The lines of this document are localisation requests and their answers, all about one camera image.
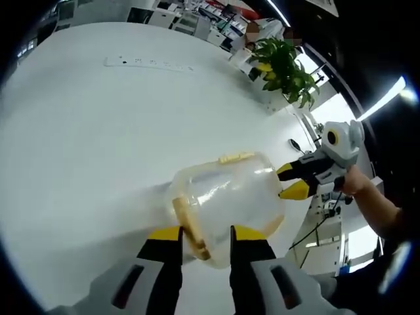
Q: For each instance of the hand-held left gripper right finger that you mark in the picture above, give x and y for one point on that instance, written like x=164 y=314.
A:
x=262 y=288

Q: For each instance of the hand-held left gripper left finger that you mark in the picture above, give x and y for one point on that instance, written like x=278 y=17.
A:
x=131 y=288

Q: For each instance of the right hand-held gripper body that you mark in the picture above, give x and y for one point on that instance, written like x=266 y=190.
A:
x=341 y=147

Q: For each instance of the yellow plastic buckle clip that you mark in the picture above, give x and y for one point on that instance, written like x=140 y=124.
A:
x=192 y=226
x=236 y=158

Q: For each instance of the clear plastic box with buckles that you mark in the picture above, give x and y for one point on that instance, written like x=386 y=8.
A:
x=236 y=206

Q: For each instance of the person's right hand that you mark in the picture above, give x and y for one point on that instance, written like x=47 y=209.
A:
x=356 y=180

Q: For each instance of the black spoon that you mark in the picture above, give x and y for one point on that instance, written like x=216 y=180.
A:
x=294 y=144

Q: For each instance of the white side desk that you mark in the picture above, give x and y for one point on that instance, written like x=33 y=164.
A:
x=331 y=236

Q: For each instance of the ceiling light strip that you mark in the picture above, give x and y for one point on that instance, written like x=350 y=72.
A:
x=384 y=96
x=279 y=11

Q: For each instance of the black pole stand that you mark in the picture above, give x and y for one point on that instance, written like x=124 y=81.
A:
x=319 y=80

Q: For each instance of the green potted plant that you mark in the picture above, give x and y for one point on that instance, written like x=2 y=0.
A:
x=282 y=69

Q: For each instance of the person's dark clothing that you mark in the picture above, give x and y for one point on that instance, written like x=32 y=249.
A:
x=370 y=285

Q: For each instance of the grey chair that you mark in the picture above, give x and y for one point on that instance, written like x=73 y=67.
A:
x=190 y=24

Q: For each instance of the white power strip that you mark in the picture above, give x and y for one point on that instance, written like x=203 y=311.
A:
x=147 y=62

